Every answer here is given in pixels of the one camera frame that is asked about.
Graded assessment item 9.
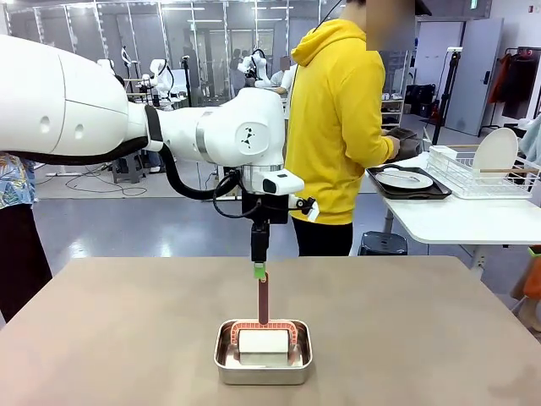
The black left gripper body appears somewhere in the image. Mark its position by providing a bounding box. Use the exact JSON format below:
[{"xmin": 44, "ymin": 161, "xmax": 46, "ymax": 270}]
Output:
[{"xmin": 241, "ymin": 192, "xmax": 290, "ymax": 226}]

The brown dish cloth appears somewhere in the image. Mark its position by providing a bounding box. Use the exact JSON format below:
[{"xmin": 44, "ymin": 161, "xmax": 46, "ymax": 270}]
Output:
[{"xmin": 386, "ymin": 126, "xmax": 424, "ymax": 161}]

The brown serving tray with handles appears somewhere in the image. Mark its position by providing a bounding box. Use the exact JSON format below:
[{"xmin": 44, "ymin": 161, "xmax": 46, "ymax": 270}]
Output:
[{"xmin": 365, "ymin": 166, "xmax": 453, "ymax": 201}]

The person's right forearm yellow sleeve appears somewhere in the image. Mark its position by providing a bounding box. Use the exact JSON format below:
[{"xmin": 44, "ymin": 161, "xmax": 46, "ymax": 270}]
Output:
[{"xmin": 363, "ymin": 126, "xmax": 396, "ymax": 164}]

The person in yellow hoodie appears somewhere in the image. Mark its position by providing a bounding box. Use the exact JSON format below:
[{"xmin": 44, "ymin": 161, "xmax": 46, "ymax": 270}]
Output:
[{"xmin": 285, "ymin": 0, "xmax": 401, "ymax": 258}]

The black round stool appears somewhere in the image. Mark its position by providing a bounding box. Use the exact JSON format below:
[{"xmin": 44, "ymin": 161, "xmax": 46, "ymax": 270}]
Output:
[{"xmin": 358, "ymin": 230, "xmax": 409, "ymax": 257}]

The rectangular steel container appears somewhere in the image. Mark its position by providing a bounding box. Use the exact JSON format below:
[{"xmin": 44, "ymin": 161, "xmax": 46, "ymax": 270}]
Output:
[{"xmin": 213, "ymin": 318, "xmax": 314, "ymax": 386}]

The person in white shirt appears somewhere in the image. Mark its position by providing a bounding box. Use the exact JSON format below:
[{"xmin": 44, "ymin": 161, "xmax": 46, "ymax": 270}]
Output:
[{"xmin": 270, "ymin": 57, "xmax": 297, "ymax": 96}]

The large white dinner plate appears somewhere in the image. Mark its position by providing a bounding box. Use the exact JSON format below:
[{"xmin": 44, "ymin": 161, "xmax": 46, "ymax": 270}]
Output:
[{"xmin": 374, "ymin": 168, "xmax": 435, "ymax": 190}]

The grey plastic step stool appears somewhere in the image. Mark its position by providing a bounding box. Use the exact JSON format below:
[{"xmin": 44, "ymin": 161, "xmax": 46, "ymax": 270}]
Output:
[{"xmin": 112, "ymin": 154, "xmax": 147, "ymax": 184}]

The white shoe shelf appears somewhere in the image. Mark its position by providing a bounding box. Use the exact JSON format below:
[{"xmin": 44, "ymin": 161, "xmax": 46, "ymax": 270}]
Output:
[{"xmin": 380, "ymin": 91, "xmax": 405, "ymax": 128}]

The white side table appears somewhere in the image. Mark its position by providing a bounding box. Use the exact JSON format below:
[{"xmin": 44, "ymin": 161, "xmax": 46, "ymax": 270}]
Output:
[{"xmin": 382, "ymin": 151, "xmax": 541, "ymax": 280}]

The grey door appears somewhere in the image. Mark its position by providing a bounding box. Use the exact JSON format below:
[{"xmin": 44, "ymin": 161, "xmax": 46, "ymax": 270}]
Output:
[{"xmin": 445, "ymin": 19, "xmax": 504, "ymax": 136}]

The person in floral shirt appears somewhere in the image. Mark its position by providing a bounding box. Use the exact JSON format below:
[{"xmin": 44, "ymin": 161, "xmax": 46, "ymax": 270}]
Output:
[{"xmin": 0, "ymin": 151, "xmax": 54, "ymax": 325}]

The light blue garment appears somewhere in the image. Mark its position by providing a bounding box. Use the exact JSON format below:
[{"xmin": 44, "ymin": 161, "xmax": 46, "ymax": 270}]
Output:
[{"xmin": 518, "ymin": 120, "xmax": 541, "ymax": 164}]

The coat rack with clothes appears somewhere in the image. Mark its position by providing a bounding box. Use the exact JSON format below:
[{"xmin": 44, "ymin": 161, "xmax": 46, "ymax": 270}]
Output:
[{"xmin": 488, "ymin": 46, "xmax": 541, "ymax": 128}]

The small white wrist camera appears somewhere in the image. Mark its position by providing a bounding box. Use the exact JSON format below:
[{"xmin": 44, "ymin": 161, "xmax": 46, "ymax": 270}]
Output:
[{"xmin": 294, "ymin": 196, "xmax": 319, "ymax": 223}]

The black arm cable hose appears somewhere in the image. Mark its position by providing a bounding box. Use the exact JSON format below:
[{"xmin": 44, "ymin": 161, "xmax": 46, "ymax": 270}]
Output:
[{"xmin": 162, "ymin": 145, "xmax": 254, "ymax": 220}]

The white wire dish rack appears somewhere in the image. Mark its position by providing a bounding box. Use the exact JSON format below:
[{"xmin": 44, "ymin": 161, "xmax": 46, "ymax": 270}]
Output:
[{"xmin": 426, "ymin": 145, "xmax": 541, "ymax": 200}]

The black camera tripod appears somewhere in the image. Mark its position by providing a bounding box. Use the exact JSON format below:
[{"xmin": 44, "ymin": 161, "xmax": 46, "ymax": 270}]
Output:
[{"xmin": 430, "ymin": 47, "xmax": 465, "ymax": 147}]

